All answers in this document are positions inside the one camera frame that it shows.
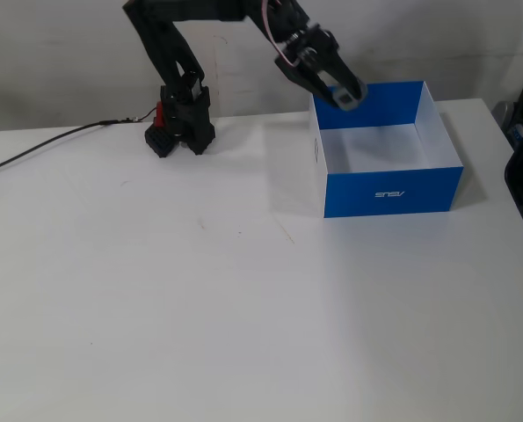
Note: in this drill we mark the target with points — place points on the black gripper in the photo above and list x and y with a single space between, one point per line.
317 62

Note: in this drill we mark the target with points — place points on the gray 3D printed block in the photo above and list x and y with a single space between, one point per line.
347 101

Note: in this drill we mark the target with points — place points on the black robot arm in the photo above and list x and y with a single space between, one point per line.
164 39

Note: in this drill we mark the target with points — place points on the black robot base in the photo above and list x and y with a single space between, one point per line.
195 127

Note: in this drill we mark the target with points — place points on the blue and white cardboard box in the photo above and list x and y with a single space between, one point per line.
388 202

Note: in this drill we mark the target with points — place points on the gray plastic object blue label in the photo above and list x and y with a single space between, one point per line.
505 114

